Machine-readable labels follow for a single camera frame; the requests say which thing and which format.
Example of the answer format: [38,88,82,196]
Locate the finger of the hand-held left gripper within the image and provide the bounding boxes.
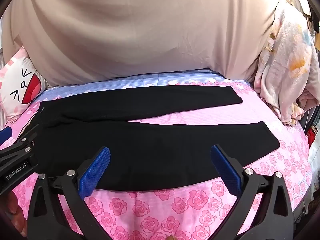
[0,127,13,145]
[0,123,43,166]

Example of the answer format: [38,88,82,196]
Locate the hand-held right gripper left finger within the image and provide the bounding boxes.
[26,146,111,240]

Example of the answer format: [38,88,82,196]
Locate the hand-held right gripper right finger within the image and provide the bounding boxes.
[210,144,295,240]

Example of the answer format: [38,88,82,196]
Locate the black pants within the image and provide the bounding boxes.
[31,85,280,191]

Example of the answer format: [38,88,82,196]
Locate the person's left hand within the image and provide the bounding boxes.
[4,194,28,236]

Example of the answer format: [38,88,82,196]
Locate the white cat face pillow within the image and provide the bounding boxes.
[0,46,47,125]

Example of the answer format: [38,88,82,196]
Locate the pink floral bedsheet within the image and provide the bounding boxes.
[0,71,316,240]

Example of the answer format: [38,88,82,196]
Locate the red box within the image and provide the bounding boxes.
[307,127,320,148]

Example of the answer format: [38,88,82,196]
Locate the pale floral blanket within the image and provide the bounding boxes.
[253,0,315,126]

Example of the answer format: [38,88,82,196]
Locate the beige headboard cushion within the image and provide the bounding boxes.
[0,0,311,88]

